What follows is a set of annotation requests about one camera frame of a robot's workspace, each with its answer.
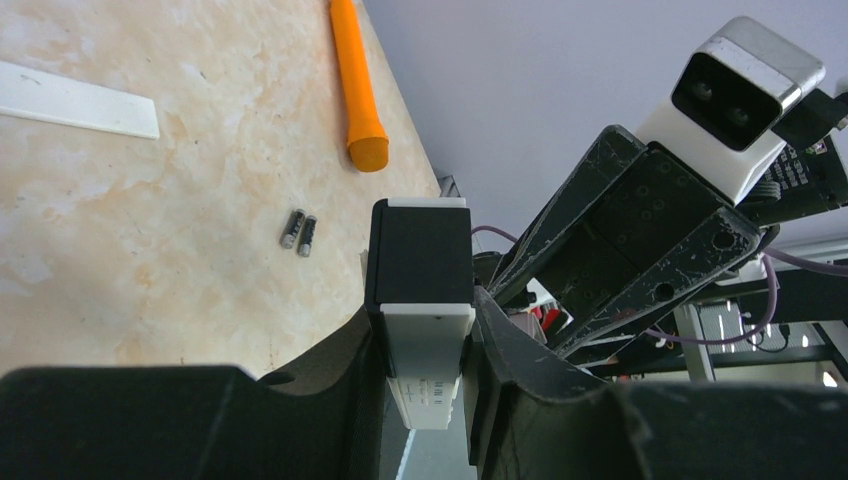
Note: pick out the orange toy carrot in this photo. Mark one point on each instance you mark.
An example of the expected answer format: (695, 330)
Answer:
(367, 141)

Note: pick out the white remote battery cover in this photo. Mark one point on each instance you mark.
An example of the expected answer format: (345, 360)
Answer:
(36, 95)

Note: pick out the white remote control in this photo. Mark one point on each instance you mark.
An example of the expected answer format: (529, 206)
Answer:
(419, 295)

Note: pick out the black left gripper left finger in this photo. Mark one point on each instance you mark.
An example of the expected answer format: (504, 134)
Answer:
(318, 417)

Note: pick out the black aaa battery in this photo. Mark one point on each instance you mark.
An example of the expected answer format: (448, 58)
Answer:
(292, 228)
(307, 236)

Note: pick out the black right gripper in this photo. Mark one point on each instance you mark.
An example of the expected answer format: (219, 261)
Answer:
(627, 237)

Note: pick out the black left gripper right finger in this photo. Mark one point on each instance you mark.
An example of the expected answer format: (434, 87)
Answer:
(532, 415)

